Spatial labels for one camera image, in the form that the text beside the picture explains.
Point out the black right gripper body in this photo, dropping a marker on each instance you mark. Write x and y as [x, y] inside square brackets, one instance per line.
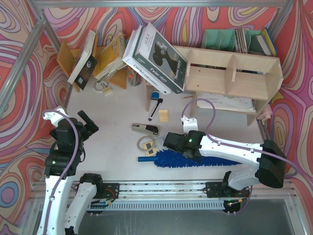
[171, 142]

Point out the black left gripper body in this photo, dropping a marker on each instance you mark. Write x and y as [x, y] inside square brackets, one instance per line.
[88, 125]

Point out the blue microfiber duster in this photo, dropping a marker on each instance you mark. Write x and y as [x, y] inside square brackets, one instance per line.
[171, 159]

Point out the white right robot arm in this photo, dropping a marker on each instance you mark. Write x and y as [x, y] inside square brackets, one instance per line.
[264, 162]

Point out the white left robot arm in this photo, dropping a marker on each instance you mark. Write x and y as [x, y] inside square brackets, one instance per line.
[58, 216]

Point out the light wooden bookshelf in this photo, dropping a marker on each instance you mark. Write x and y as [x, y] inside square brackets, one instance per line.
[235, 74]

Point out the yellow blue calculator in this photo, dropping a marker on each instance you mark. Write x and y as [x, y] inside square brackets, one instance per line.
[157, 147]

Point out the yellow sticky note pad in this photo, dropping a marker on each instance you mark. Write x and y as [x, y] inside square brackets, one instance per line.
[163, 115]

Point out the grey black stapler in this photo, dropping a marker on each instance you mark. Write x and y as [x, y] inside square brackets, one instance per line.
[150, 130]

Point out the small brass padlock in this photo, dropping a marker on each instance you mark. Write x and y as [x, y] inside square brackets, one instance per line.
[107, 90]

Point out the black and white paperback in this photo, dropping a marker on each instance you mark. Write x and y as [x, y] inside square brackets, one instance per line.
[84, 62]

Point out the black and white marker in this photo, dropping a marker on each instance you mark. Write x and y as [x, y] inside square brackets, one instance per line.
[155, 109]

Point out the blue and white eraser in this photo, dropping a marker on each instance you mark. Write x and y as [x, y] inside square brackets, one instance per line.
[155, 96]

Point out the yellow wooden book stand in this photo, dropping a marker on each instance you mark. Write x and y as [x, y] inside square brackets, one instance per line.
[66, 56]

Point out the yellow book stack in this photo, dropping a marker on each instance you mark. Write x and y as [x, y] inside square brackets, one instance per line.
[110, 59]

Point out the coloured pencils bundle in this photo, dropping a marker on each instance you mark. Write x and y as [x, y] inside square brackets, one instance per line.
[133, 77]

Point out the pink pig figurine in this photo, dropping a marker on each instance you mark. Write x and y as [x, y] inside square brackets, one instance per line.
[265, 114]

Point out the large Twins story book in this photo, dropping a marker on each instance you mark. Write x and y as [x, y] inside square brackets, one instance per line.
[158, 57]

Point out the mint green desk organizer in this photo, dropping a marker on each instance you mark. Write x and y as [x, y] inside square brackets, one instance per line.
[242, 41]

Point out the blue bound book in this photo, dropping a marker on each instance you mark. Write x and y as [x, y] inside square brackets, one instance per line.
[266, 42]

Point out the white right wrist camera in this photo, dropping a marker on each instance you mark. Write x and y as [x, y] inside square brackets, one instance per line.
[189, 124]

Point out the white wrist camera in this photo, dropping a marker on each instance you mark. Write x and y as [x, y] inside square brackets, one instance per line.
[189, 124]
[54, 117]

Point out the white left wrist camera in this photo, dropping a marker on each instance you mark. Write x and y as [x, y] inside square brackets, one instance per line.
[54, 117]

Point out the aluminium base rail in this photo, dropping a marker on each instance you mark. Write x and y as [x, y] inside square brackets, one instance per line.
[171, 196]

